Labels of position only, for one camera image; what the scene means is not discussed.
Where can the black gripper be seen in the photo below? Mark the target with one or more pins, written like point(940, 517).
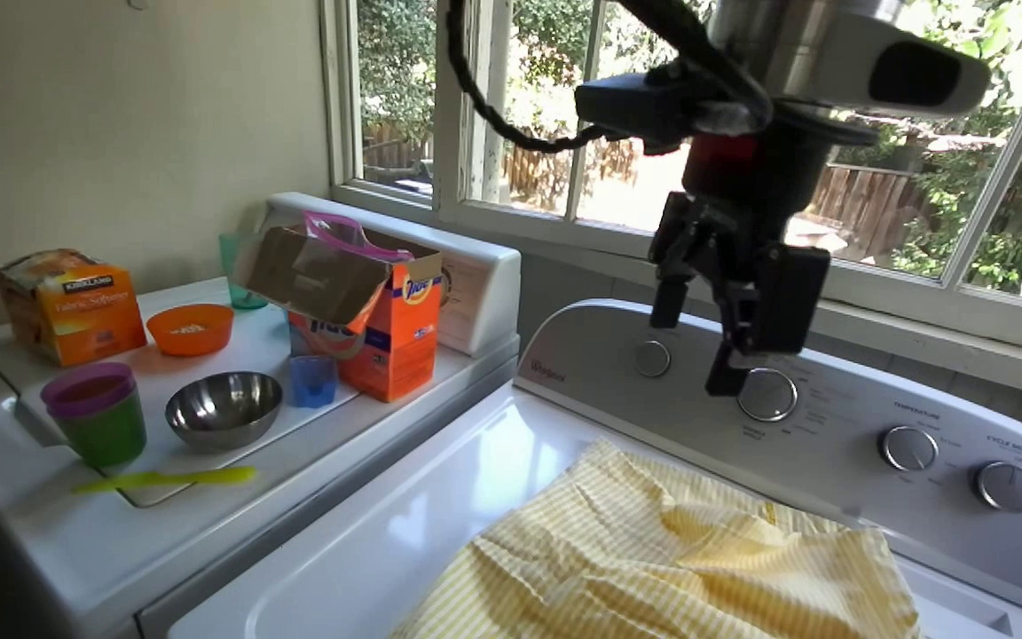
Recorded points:
point(744, 232)

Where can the yellow striped towel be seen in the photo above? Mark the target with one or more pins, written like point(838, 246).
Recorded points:
point(655, 555)

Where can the small grey washer knob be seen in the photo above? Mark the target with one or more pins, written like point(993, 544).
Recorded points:
point(652, 358)

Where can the large grey washer knob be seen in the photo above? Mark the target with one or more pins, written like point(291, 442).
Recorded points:
point(766, 394)

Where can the wooden garden fence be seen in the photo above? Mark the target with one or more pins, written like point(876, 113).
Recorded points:
point(861, 196)

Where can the green tree foliage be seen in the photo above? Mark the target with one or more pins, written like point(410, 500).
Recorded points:
point(532, 28)

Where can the orange detergent box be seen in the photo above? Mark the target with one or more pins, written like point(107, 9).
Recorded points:
point(400, 339)

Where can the small blue plastic cup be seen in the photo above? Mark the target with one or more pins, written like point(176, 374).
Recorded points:
point(312, 380)

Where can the white washing machine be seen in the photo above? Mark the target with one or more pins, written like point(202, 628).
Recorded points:
point(335, 569)

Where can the teal plastic cup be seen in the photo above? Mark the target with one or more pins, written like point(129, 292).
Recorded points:
point(235, 278)

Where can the white plastic tray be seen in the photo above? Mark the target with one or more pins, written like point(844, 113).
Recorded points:
point(239, 356)

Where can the stainless steel bowl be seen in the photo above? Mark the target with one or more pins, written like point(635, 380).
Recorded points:
point(226, 410)

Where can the orange plastic bowl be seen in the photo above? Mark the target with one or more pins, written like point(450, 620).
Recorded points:
point(188, 330)

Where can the yellow-green plastic spoon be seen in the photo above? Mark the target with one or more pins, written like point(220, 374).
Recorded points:
point(178, 475)

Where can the green plastic cup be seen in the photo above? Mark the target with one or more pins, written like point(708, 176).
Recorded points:
point(107, 442)

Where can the purple plastic cup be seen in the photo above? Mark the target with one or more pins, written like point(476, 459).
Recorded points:
point(87, 390)

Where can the orange food box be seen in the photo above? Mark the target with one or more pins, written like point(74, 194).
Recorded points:
point(73, 312)

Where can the white dryer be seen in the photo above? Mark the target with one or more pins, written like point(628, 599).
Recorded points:
point(14, 532)

